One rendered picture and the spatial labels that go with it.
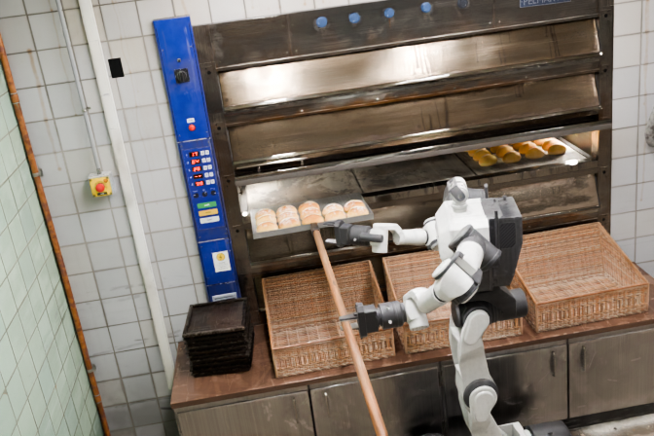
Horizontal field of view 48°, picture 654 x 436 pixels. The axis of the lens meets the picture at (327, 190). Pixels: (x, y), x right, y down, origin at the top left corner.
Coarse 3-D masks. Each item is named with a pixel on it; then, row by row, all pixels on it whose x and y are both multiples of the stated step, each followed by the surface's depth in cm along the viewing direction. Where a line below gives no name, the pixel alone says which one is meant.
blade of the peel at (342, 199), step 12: (288, 204) 358; (300, 204) 356; (324, 204) 352; (252, 216) 349; (276, 216) 346; (360, 216) 328; (372, 216) 329; (252, 228) 331; (288, 228) 325; (300, 228) 326
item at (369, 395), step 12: (324, 252) 295; (324, 264) 286; (336, 288) 265; (336, 300) 258; (348, 324) 241; (348, 336) 234; (360, 360) 221; (360, 372) 215; (360, 384) 211; (372, 396) 203; (372, 408) 199; (372, 420) 195; (384, 432) 189
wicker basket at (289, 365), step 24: (360, 264) 364; (264, 288) 354; (288, 288) 362; (312, 288) 363; (360, 288) 366; (288, 312) 362; (312, 312) 364; (336, 312) 364; (288, 336) 357; (312, 336) 354; (336, 336) 351; (384, 336) 327; (288, 360) 324; (312, 360) 334; (336, 360) 327
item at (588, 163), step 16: (576, 160) 369; (592, 160) 366; (480, 176) 363; (496, 176) 361; (512, 176) 362; (528, 176) 363; (384, 192) 359; (400, 192) 357; (416, 192) 358; (432, 192) 360
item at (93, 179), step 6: (90, 174) 333; (96, 174) 332; (102, 174) 331; (108, 174) 330; (90, 180) 329; (96, 180) 329; (102, 180) 330; (108, 180) 330; (90, 186) 330; (108, 186) 331; (114, 186) 336; (96, 192) 331; (102, 192) 331; (108, 192) 332; (114, 192) 334
